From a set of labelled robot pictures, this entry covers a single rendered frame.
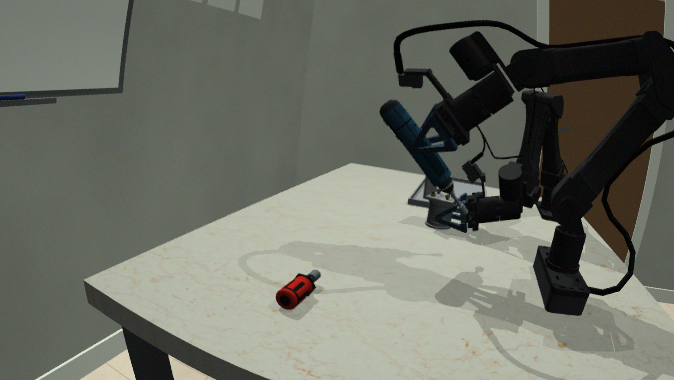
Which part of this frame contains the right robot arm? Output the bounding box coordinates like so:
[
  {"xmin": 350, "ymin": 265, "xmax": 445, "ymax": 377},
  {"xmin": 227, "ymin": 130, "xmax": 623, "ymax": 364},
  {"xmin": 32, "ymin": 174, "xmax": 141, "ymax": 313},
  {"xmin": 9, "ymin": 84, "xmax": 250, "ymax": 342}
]
[{"xmin": 496, "ymin": 90, "xmax": 566, "ymax": 221}]

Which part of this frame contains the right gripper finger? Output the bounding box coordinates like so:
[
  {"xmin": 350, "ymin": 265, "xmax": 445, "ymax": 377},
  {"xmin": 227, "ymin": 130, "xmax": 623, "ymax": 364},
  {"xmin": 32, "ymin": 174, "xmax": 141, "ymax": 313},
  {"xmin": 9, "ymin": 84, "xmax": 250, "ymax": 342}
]
[
  {"xmin": 435, "ymin": 204, "xmax": 467, "ymax": 233},
  {"xmin": 452, "ymin": 193, "xmax": 467, "ymax": 221}
]

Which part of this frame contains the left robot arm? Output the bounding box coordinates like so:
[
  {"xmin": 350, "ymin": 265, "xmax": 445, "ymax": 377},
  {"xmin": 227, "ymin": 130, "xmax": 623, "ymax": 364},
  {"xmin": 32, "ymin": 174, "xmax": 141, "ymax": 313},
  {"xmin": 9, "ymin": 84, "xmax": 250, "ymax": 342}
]
[{"xmin": 449, "ymin": 31, "xmax": 674, "ymax": 299}]

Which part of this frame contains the dark blue nut driver barrel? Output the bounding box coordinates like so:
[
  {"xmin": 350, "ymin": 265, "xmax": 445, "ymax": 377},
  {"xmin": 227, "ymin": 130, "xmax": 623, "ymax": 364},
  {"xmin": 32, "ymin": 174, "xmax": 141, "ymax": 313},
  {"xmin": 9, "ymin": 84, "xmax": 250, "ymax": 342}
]
[{"xmin": 380, "ymin": 100, "xmax": 468, "ymax": 216}]

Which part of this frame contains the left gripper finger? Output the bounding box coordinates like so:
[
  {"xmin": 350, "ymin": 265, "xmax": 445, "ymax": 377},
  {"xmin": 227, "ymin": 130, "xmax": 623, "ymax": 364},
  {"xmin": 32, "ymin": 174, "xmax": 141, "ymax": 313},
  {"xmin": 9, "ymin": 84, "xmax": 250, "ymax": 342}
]
[
  {"xmin": 410, "ymin": 113, "xmax": 458, "ymax": 155},
  {"xmin": 420, "ymin": 103, "xmax": 453, "ymax": 144}
]

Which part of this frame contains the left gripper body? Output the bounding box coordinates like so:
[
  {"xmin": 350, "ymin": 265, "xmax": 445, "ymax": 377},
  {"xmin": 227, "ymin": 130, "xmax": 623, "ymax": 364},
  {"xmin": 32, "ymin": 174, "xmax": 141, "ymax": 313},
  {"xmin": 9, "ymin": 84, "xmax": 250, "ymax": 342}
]
[{"xmin": 404, "ymin": 68, "xmax": 492, "ymax": 146}]

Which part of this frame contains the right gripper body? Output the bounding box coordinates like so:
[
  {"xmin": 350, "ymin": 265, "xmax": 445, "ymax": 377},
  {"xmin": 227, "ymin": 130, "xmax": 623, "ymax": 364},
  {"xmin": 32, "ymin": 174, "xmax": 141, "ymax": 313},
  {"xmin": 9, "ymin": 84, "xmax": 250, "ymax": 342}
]
[{"xmin": 465, "ymin": 163, "xmax": 500, "ymax": 231}]

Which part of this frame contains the grey metal bracket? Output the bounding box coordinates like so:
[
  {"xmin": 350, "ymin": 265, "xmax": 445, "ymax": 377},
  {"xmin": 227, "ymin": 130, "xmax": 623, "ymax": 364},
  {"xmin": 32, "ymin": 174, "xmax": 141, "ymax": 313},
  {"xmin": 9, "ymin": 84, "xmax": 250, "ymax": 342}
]
[{"xmin": 423, "ymin": 177, "xmax": 456, "ymax": 205}]

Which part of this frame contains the dark grey cylinder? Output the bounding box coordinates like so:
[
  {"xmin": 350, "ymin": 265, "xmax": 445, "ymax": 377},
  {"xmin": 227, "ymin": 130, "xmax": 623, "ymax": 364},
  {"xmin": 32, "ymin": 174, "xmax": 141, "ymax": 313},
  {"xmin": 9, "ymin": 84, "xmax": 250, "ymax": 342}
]
[{"xmin": 425, "ymin": 200, "xmax": 455, "ymax": 230}]

